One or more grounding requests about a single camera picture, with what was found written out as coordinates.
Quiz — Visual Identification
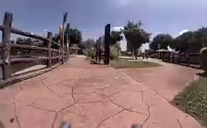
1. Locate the tree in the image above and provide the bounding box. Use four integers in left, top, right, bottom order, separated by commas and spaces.
122, 20, 152, 60
52, 27, 84, 51
109, 30, 124, 48

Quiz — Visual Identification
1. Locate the bush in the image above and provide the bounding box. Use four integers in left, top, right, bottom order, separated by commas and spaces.
109, 44, 122, 61

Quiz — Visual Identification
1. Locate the row of trees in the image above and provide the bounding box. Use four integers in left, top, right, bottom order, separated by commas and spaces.
149, 26, 207, 54

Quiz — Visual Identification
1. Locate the red cracked paved path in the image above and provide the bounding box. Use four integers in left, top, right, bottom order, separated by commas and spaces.
0, 54, 205, 128

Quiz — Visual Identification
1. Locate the flag on pole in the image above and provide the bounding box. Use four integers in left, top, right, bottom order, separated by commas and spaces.
59, 12, 69, 44

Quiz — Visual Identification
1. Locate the wooden post fence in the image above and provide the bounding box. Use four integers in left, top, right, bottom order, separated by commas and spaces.
0, 11, 79, 93
94, 36, 105, 64

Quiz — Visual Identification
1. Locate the dark post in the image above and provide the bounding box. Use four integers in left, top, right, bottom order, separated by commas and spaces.
103, 23, 111, 66

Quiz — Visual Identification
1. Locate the robot's own part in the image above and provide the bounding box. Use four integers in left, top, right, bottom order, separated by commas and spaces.
130, 123, 143, 128
59, 121, 73, 128

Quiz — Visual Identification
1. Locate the dark fence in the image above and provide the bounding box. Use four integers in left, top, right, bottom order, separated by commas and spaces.
150, 49, 203, 69

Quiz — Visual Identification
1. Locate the grass patch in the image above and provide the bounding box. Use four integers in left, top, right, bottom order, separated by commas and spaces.
110, 58, 163, 70
171, 77, 207, 128

